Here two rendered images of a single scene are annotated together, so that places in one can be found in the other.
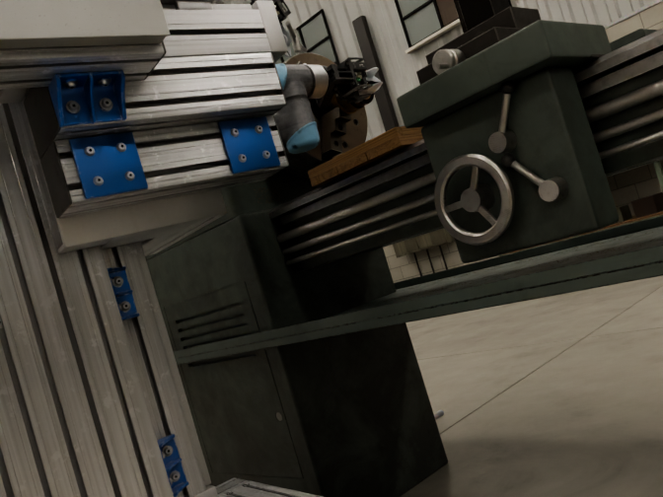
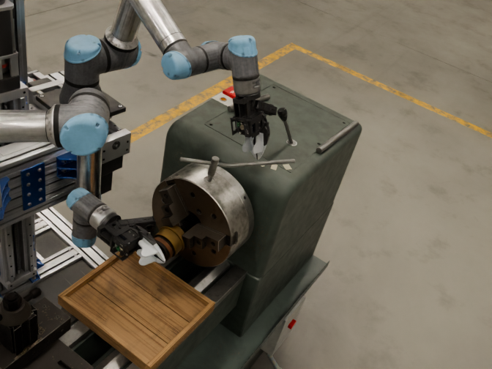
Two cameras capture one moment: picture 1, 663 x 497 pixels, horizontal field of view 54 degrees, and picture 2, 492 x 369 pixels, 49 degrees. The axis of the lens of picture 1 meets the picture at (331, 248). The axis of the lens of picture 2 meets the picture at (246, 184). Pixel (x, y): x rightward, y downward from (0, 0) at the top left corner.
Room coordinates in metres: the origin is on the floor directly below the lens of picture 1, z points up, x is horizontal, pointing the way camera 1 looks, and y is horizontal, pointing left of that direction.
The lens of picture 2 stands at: (1.36, -1.28, 2.24)
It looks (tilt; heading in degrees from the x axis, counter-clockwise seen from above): 38 degrees down; 67
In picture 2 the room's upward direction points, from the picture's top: 15 degrees clockwise
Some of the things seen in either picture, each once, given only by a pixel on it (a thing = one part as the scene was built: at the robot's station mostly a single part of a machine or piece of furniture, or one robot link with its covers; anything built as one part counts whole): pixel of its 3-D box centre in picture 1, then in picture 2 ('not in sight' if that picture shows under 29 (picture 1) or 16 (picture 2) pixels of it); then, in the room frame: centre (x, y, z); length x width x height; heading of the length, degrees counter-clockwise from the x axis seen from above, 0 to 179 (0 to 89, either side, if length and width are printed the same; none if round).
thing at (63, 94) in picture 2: not in sight; (81, 88); (1.40, 0.46, 1.21); 0.15 x 0.15 x 0.10
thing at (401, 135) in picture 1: (402, 151); (138, 303); (1.56, -0.23, 0.89); 0.36 x 0.30 x 0.04; 132
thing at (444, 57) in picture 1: (444, 62); not in sight; (1.11, -0.28, 0.95); 0.07 x 0.04 x 0.04; 132
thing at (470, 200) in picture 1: (507, 171); not in sight; (1.10, -0.33, 0.73); 0.27 x 0.12 x 0.27; 42
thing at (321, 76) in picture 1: (312, 80); (104, 218); (1.46, -0.07, 1.09); 0.08 x 0.05 x 0.08; 40
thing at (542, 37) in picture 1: (545, 77); not in sight; (1.23, -0.49, 0.90); 0.53 x 0.30 x 0.06; 132
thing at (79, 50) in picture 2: not in sight; (84, 58); (1.41, 0.46, 1.33); 0.13 x 0.12 x 0.14; 31
